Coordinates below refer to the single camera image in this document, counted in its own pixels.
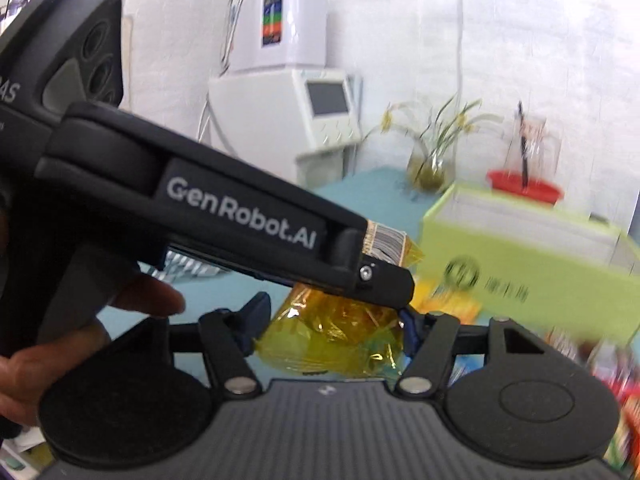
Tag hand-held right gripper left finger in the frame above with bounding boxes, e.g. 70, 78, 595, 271
107, 292, 274, 399

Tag colourful snack packets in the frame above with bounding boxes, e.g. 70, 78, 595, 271
545, 327, 640, 468

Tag glass vase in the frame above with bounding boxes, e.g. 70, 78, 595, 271
406, 151, 449, 194

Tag white appliance with screen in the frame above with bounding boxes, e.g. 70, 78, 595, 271
207, 66, 367, 159

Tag yellow foil snack packet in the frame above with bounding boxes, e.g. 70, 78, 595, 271
252, 219, 427, 379

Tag clear plastic wrap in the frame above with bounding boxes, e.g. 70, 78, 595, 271
504, 111, 552, 177

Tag dark plant stem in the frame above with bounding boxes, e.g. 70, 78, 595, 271
517, 101, 532, 192

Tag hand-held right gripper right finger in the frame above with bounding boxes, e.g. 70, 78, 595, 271
397, 309, 557, 397

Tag white tank with colour label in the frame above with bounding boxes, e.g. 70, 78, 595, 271
226, 0, 332, 74

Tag person's left hand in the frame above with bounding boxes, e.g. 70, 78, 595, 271
0, 276, 188, 427

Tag light green cardboard box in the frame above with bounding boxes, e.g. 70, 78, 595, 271
416, 181, 640, 347

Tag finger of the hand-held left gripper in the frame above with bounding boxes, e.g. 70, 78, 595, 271
319, 228, 417, 309

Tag red plastic basin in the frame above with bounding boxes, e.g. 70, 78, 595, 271
486, 168, 566, 207

